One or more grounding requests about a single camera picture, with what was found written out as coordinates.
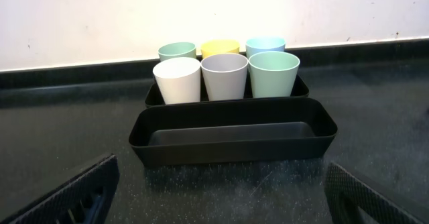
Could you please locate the blue cup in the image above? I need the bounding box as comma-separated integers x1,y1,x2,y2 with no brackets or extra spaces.
245,36,287,59

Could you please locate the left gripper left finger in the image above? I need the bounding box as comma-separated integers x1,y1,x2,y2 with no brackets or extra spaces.
0,152,121,224

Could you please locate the green cup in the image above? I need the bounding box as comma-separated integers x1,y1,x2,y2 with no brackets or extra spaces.
248,50,301,99
158,42,197,62

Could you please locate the yellow cup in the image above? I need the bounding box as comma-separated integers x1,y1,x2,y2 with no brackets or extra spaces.
200,39,241,59

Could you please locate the white cup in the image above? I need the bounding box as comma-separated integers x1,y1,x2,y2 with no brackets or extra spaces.
152,56,202,105

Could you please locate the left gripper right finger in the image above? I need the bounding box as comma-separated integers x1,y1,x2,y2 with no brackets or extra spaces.
324,162,429,224

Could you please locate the grey cup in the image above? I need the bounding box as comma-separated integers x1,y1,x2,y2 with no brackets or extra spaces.
200,52,249,102

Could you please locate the black tray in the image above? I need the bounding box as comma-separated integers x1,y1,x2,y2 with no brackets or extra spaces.
144,72,310,108
128,97,339,168

